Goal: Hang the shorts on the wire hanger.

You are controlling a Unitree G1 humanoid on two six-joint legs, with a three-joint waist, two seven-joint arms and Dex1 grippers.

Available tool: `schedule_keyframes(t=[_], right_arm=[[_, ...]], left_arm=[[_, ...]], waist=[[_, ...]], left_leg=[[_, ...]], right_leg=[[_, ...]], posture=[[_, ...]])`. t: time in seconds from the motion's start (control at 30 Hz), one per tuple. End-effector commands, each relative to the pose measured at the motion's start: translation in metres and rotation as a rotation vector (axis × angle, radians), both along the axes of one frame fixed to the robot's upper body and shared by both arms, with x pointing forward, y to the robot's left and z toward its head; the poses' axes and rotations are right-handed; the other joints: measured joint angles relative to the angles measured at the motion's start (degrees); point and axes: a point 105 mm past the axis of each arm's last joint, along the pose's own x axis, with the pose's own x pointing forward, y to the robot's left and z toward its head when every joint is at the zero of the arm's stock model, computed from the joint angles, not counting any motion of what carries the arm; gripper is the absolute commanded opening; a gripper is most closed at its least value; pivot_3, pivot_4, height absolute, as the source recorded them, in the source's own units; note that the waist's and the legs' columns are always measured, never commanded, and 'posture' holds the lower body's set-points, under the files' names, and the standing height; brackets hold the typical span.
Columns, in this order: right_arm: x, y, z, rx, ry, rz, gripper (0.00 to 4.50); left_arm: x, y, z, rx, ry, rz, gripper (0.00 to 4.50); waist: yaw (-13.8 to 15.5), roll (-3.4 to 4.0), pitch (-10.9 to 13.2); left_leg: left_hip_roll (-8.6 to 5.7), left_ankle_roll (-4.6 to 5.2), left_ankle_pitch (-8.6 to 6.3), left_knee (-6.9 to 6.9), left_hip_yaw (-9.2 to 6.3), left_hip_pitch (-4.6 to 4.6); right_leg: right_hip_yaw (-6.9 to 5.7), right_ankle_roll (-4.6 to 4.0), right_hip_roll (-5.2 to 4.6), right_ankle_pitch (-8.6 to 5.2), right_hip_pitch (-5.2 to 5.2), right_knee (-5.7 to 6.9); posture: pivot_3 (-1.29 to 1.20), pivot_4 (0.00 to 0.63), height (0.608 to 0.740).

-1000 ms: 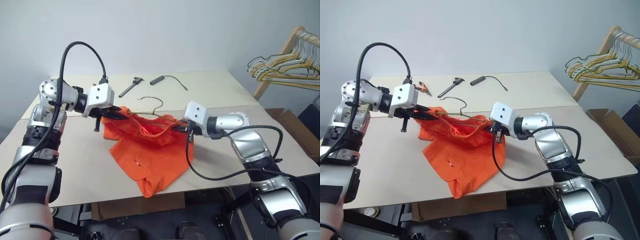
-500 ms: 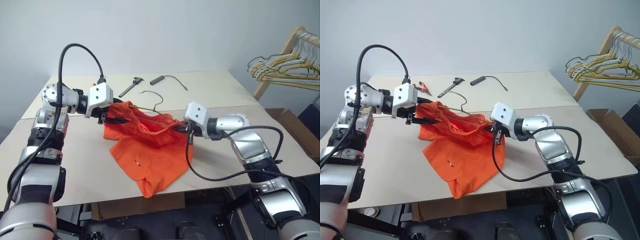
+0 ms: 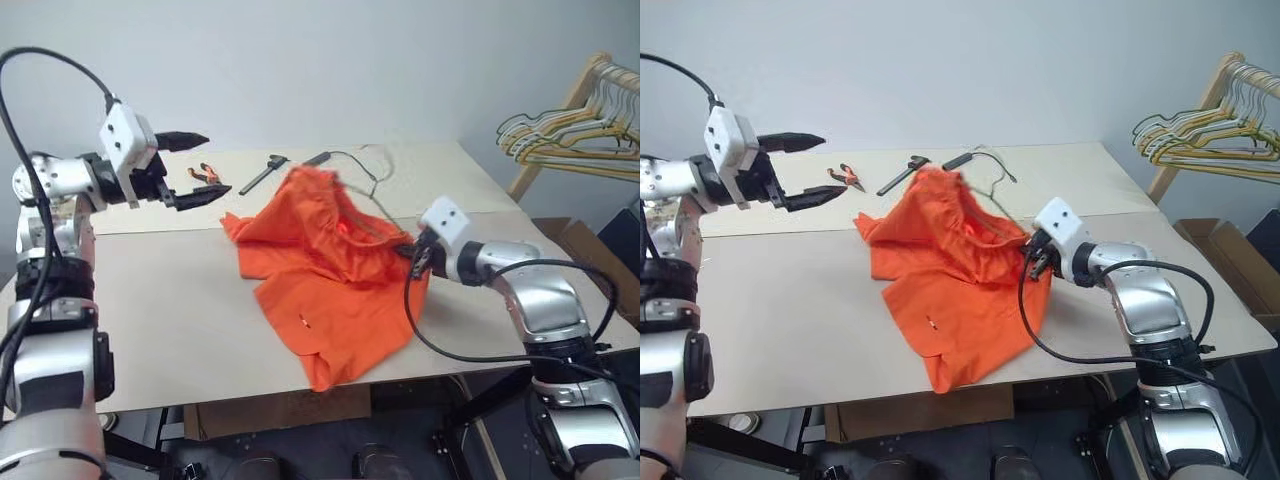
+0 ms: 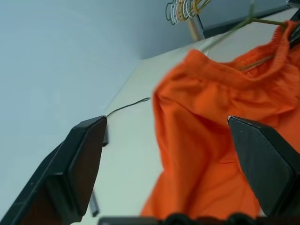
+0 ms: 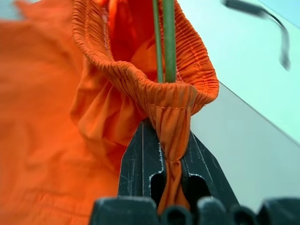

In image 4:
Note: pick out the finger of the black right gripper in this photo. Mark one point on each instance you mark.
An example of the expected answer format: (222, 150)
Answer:
(295, 32)

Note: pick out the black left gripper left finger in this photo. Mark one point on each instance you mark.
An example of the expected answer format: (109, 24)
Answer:
(54, 178)

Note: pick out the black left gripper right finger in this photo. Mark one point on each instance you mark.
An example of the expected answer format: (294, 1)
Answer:
(269, 168)

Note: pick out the orange shorts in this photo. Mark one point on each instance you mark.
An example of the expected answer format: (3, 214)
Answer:
(199, 117)

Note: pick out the wooden rack post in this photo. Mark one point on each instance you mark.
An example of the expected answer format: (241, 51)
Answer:
(194, 29)

